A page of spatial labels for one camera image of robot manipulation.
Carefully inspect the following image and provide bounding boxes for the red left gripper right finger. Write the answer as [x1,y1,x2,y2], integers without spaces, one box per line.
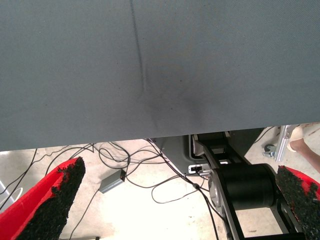
[275,164,320,240]

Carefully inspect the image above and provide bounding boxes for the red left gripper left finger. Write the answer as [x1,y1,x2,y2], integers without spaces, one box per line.
[0,156,86,240]

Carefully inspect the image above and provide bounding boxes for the person with bare legs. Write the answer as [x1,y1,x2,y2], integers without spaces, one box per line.
[289,123,320,174]

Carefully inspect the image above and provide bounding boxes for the grey caster wheel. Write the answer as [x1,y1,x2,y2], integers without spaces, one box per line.
[262,144,277,158]

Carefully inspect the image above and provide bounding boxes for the aluminium profile with caster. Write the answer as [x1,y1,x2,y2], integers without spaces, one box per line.
[274,124,293,163]

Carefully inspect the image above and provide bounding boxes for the grey adapter box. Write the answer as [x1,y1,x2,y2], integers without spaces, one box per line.
[99,168,127,195]

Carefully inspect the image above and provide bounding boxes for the dark grey table cloth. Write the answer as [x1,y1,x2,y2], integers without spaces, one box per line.
[0,0,320,152]

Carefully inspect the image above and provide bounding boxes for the white floor cable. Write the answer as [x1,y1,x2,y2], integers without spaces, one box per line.
[0,187,25,216]

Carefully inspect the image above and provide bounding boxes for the thin black floor cable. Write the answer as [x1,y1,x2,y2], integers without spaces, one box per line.
[68,186,103,240]
[124,172,210,205]
[0,148,38,211]

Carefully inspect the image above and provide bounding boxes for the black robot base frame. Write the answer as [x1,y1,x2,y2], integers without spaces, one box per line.
[152,126,307,240]

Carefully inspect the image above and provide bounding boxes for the black plug cable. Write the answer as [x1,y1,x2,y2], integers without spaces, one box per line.
[191,168,221,240]

